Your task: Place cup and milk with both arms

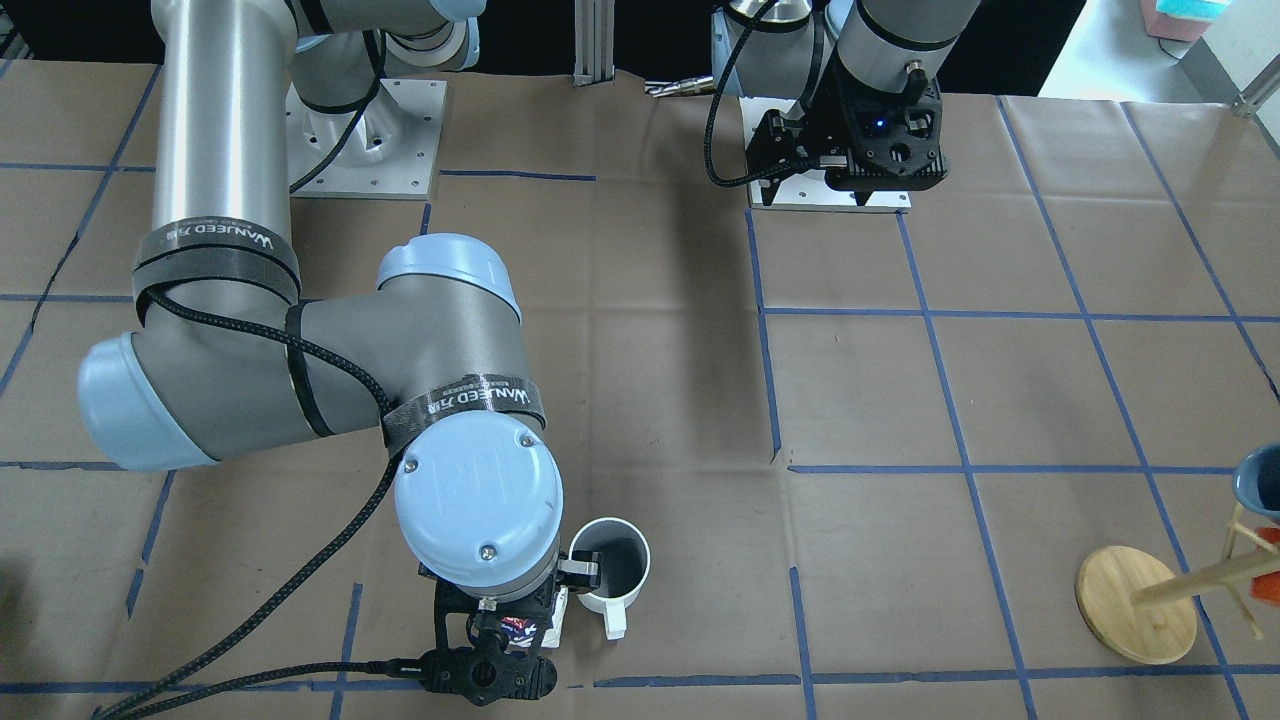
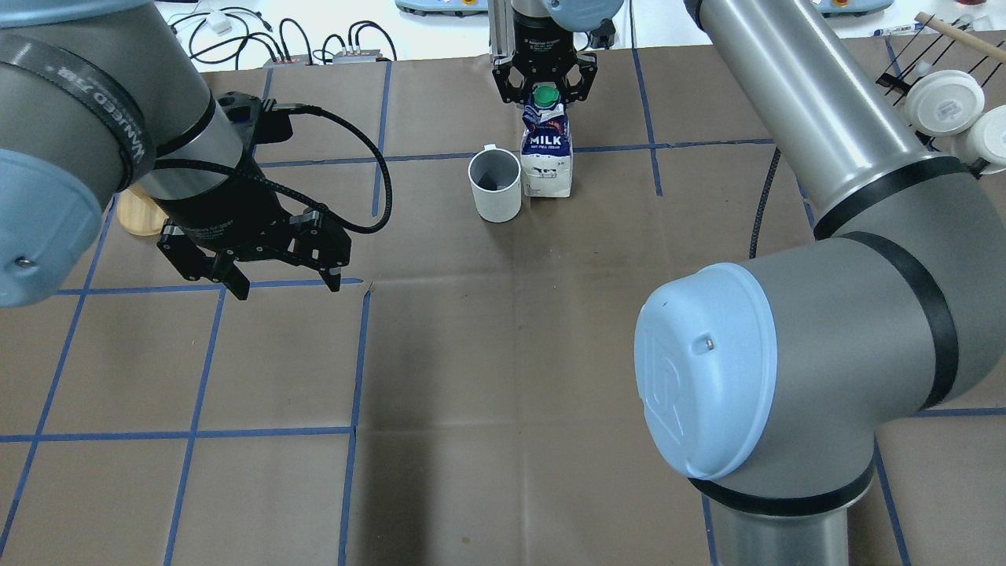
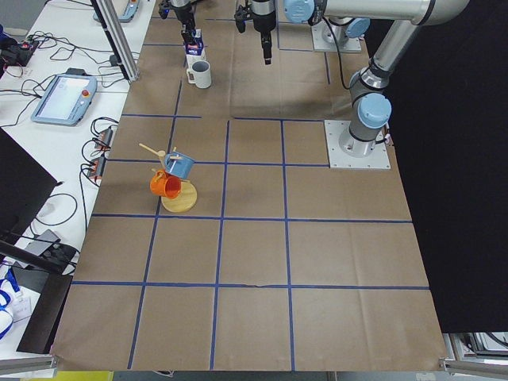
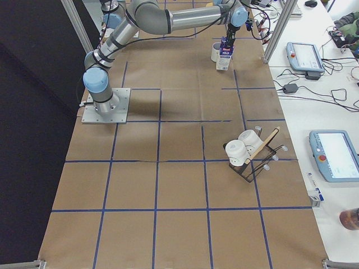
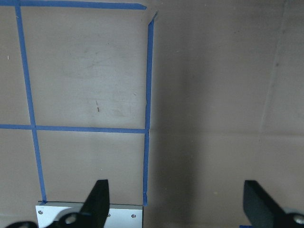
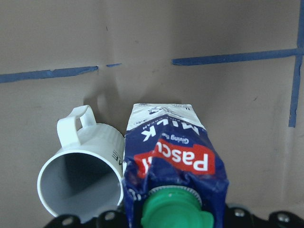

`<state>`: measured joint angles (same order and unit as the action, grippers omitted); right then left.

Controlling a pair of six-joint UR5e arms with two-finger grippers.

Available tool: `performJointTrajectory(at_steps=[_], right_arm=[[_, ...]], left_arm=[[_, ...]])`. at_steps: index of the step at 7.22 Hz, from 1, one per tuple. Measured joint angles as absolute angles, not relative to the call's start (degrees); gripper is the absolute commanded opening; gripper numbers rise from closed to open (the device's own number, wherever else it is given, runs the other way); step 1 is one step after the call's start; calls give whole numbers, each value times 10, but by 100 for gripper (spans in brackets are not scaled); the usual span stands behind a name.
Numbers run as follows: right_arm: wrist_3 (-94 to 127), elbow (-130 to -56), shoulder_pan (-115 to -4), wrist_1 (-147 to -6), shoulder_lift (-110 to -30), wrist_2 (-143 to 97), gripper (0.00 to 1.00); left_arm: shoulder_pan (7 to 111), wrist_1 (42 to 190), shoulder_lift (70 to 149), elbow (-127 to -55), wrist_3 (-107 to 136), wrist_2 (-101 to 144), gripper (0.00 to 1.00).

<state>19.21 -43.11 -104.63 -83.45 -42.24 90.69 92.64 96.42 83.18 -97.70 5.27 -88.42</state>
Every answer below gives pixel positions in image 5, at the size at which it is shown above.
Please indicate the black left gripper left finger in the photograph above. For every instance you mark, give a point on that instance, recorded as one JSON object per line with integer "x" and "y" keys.
{"x": 93, "y": 213}

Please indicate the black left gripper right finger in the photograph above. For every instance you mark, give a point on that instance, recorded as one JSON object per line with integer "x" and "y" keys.
{"x": 263, "y": 211}

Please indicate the brown paper table cover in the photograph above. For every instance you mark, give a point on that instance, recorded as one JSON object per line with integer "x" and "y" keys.
{"x": 175, "y": 102}

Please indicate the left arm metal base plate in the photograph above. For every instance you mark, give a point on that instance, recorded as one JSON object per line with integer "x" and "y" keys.
{"x": 119, "y": 216}

